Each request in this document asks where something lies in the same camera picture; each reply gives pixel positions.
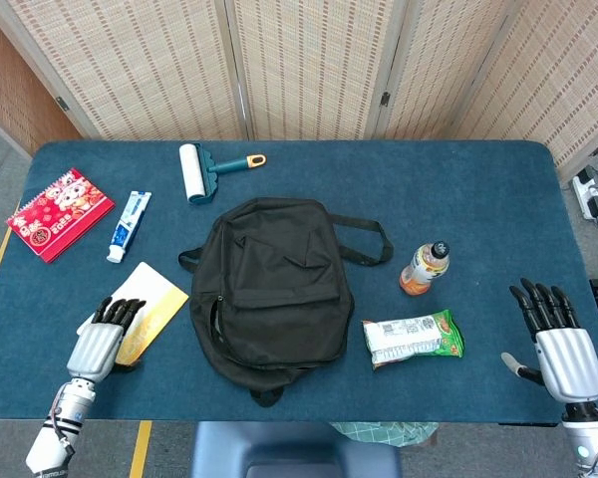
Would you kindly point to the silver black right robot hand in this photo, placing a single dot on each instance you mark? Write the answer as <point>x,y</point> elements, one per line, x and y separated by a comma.
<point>570,363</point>

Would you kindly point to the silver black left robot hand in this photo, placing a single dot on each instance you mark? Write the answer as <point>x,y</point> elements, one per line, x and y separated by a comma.
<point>92,351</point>

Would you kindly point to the yellow white booklet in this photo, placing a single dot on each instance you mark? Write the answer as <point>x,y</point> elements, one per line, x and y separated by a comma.
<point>154,294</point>

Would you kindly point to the black fabric backpack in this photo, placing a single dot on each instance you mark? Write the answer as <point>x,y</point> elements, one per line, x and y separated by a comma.
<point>279,299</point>

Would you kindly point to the blue white toothpaste tube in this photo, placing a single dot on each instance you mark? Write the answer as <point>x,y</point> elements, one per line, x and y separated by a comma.
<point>129,219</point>

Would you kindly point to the red spiral desk calendar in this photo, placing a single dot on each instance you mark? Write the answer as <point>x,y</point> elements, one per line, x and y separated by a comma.
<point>60,214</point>

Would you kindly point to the green white snack packet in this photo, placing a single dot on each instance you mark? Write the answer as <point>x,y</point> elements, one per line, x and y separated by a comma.
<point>408,338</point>

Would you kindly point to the white power strip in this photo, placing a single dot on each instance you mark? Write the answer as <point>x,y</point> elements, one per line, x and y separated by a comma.
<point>585,196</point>

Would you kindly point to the orange drink bottle black cap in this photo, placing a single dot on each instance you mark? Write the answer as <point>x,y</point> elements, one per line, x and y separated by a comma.
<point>423,271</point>

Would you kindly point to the blue table cloth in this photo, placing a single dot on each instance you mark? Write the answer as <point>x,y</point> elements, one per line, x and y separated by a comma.
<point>478,199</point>

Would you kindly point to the green checked cloth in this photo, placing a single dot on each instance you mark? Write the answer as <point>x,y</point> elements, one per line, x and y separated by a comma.
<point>379,432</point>

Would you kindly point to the teal lint roller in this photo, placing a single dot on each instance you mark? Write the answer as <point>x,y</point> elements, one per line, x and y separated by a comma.
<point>194,174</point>

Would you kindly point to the dark blue chair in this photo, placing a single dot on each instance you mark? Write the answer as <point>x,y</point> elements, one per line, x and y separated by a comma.
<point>289,448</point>

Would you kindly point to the woven folding screen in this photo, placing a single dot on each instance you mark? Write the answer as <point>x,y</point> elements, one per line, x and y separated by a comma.
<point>304,60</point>

